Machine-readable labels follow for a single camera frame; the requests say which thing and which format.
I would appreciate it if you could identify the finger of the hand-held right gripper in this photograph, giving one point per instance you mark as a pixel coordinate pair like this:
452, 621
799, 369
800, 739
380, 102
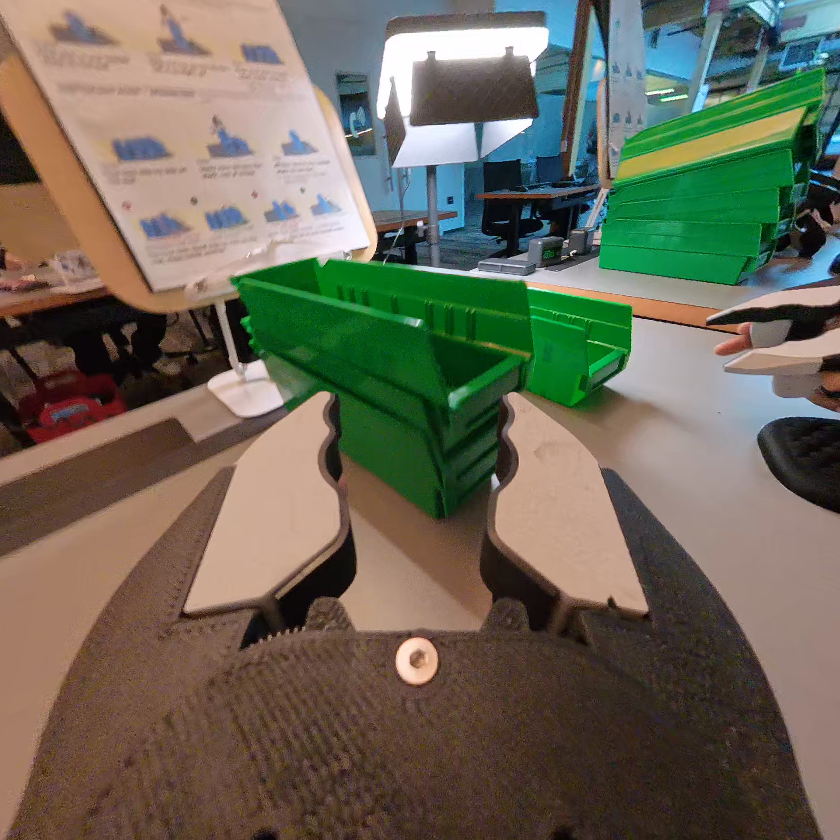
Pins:
774, 363
794, 298

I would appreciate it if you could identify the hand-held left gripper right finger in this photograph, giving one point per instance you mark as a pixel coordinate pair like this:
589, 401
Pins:
564, 518

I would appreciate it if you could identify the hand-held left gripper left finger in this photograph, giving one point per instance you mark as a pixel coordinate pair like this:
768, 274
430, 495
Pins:
269, 518

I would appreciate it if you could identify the white desk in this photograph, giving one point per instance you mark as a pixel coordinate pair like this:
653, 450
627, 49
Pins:
226, 430

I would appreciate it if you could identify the dark office desk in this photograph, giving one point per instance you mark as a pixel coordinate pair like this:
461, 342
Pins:
525, 193

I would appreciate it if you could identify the black chair armrest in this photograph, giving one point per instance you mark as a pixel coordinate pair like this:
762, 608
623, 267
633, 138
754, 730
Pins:
807, 459

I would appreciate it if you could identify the white board stand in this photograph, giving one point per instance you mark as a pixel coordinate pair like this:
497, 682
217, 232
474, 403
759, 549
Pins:
246, 394

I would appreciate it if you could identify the large stack of green bins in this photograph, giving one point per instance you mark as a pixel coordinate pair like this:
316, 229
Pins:
689, 223

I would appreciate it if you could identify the wooden edged side table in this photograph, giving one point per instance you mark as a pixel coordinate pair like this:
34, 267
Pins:
590, 279

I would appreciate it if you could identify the grey charger device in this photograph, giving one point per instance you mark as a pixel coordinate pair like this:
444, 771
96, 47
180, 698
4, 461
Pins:
581, 243

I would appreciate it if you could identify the red bag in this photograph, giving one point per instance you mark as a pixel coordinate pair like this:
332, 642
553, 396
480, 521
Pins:
65, 407

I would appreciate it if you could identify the white sheet holder bar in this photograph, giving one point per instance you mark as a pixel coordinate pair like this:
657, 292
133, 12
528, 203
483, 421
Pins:
203, 289

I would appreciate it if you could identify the grey device green display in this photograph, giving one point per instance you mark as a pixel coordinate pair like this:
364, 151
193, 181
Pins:
544, 253

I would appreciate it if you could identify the flat grey box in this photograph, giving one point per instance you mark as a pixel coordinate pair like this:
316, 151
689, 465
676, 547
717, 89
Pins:
505, 267

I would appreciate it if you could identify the distant instruction board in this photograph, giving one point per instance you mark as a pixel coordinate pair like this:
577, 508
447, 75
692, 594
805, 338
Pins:
627, 79

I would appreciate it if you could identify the black office chair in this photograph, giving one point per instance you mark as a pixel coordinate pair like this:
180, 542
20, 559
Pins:
502, 177

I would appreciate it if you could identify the long wooden table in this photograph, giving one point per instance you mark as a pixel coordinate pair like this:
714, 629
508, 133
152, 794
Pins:
39, 298

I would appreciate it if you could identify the small wooden table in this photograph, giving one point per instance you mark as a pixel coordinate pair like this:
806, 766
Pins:
407, 215

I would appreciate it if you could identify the studio softbox with barn doors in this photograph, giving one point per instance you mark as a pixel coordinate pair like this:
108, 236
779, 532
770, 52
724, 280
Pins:
459, 98

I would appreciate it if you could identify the printed instruction sheet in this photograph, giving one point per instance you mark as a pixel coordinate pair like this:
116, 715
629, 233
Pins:
197, 131

